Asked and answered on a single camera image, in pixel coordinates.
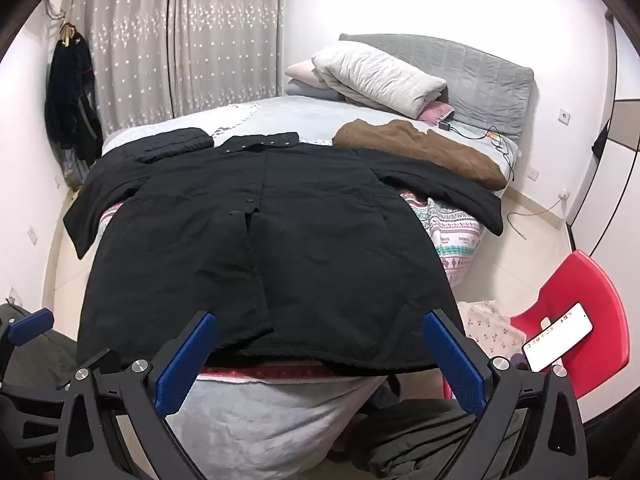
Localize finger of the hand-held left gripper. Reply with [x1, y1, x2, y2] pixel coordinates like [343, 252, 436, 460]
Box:
[0, 308, 55, 386]

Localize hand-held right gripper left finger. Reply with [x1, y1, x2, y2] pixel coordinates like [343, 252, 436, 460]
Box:
[54, 311, 217, 480]

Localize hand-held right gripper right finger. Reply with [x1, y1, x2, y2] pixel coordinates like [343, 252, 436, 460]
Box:
[424, 309, 588, 480]

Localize black long coat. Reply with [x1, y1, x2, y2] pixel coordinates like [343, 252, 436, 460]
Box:
[63, 131, 503, 373]

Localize dark hanging clothes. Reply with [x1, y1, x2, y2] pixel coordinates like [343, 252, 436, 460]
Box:
[44, 35, 104, 166]

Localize white floral cloth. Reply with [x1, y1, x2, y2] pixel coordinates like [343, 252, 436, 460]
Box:
[457, 300, 521, 356]

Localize olive green trousers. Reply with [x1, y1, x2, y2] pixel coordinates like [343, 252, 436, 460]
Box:
[10, 330, 506, 480]

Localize bed with grey sheet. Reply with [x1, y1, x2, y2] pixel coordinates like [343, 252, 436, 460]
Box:
[100, 95, 521, 480]

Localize white smartphone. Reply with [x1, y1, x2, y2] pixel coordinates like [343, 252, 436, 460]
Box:
[521, 302, 594, 373]

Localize red plastic chair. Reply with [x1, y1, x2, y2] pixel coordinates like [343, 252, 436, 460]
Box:
[442, 250, 631, 411]

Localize light blue hanging cloth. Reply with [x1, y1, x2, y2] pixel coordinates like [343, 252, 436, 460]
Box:
[60, 155, 91, 191]

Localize black quilted jacket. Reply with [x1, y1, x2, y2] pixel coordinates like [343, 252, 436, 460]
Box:
[122, 128, 215, 163]

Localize brown garment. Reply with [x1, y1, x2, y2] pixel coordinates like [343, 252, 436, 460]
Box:
[332, 119, 507, 191]

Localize white fringed blanket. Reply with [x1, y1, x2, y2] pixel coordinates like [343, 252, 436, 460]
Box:
[102, 102, 261, 156]

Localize pink quilted pouch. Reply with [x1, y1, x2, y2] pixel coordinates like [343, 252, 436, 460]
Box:
[417, 101, 453, 126]

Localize white wardrobe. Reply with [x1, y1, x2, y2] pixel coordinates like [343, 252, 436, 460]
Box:
[570, 10, 640, 271]

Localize grey padded headboard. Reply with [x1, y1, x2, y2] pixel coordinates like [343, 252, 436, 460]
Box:
[339, 33, 535, 143]

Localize grey star-patterned curtain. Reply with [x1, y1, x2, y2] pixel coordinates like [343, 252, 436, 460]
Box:
[60, 0, 177, 136]
[170, 0, 287, 121]

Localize white pillow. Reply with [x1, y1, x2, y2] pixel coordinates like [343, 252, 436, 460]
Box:
[311, 41, 448, 118]

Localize grey pillow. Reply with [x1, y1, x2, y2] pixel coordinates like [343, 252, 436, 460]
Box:
[282, 79, 351, 103]

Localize light pink pillow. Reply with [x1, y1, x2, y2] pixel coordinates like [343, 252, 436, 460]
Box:
[285, 60, 326, 86]

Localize beige cable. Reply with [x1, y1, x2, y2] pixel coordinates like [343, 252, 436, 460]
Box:
[507, 195, 568, 241]

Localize black cable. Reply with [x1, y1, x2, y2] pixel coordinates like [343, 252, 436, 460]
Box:
[447, 125, 516, 181]

